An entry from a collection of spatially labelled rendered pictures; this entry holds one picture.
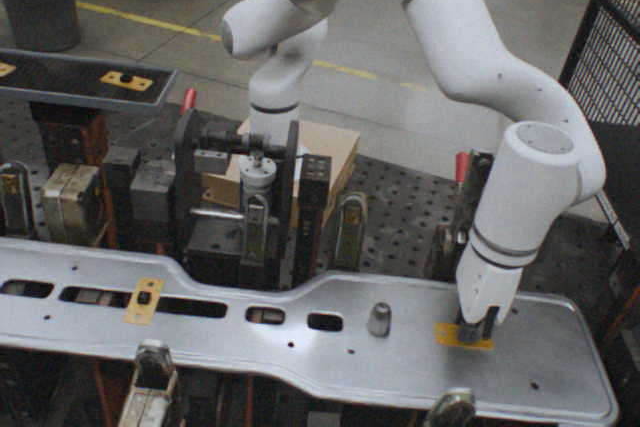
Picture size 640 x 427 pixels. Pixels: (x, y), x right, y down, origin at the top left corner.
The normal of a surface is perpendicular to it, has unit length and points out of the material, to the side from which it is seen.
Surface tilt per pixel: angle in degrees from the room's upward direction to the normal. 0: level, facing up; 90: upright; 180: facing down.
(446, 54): 77
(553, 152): 11
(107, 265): 0
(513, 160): 90
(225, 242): 0
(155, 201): 90
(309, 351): 0
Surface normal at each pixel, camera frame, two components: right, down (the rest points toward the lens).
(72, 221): -0.06, 0.61
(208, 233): 0.10, -0.78
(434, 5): -0.45, 0.03
